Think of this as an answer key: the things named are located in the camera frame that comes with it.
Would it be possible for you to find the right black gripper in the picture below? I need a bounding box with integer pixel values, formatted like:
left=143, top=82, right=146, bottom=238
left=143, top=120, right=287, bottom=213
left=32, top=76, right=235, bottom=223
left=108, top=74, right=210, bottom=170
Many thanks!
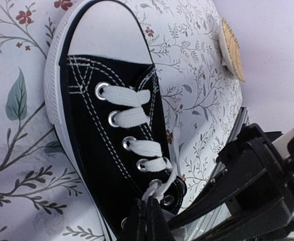
left=168, top=124, right=294, bottom=240

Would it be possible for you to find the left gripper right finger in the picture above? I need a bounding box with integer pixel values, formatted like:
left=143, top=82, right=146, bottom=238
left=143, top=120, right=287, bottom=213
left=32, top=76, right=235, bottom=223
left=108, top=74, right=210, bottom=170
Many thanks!
left=146, top=196, right=174, bottom=241

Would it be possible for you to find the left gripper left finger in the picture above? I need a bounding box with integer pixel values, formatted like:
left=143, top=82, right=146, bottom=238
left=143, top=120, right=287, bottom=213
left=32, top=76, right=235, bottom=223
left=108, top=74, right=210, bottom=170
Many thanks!
left=118, top=199, right=146, bottom=241

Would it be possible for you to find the black canvas sneaker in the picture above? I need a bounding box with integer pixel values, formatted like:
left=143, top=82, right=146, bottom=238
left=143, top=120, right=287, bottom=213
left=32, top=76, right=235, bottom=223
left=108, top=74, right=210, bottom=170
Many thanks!
left=44, top=1, right=186, bottom=240

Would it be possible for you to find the floral patterned table mat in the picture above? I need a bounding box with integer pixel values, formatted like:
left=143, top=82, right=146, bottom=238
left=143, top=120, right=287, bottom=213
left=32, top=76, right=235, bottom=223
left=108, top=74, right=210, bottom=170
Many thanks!
left=0, top=1, right=242, bottom=240

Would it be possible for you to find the woven bamboo tray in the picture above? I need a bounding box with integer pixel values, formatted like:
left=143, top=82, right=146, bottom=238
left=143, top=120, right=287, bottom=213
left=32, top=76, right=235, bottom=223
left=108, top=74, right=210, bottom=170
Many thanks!
left=218, top=18, right=245, bottom=82

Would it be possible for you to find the front aluminium rail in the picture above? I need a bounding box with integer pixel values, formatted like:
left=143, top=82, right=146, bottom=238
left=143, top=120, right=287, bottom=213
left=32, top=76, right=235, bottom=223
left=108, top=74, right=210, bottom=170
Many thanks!
left=185, top=107, right=250, bottom=241

